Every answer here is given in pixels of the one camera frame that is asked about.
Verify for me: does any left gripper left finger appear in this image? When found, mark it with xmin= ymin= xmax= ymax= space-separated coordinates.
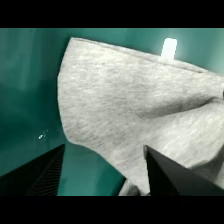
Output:
xmin=0 ymin=143 xmax=66 ymax=197

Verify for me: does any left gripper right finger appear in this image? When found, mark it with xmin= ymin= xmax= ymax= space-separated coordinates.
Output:
xmin=143 ymin=144 xmax=224 ymax=197

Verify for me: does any grey garment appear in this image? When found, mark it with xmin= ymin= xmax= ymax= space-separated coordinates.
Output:
xmin=56 ymin=36 xmax=224 ymax=197

